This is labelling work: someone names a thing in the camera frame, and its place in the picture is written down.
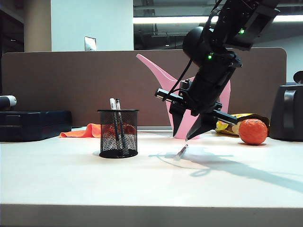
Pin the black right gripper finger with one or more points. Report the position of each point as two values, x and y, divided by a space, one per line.
176 123
198 127

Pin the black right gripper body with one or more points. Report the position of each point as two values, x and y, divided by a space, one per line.
208 94

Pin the black gel pen clear cap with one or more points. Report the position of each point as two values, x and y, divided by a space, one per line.
117 104
181 152
113 104

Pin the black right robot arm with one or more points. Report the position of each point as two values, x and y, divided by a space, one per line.
248 21

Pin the black mesh pen holder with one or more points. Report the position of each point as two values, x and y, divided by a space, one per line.
117 154

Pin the yellow snack bag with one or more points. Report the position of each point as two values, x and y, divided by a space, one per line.
221 127

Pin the pink plastic watering can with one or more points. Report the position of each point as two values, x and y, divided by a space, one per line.
163 78

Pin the orange fruit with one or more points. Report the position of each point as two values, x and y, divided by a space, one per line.
252 132

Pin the black kettle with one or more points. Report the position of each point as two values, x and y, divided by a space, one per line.
288 118

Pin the ceiling light strip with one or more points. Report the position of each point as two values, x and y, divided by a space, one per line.
165 19

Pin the orange cloth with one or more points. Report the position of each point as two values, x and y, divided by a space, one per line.
80 133

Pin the brown desk partition panel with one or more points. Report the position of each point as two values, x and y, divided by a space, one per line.
71 78

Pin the black plastic box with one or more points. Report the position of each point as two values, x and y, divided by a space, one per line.
35 125

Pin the beige column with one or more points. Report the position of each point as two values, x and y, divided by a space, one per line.
36 26

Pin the white and black cylindrical device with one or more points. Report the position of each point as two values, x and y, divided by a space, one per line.
7 101

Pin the aluminium partition base rail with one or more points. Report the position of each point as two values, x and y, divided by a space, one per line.
154 128

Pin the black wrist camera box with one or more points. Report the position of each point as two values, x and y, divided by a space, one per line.
185 86

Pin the metal wall plate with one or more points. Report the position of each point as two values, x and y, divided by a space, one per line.
90 43

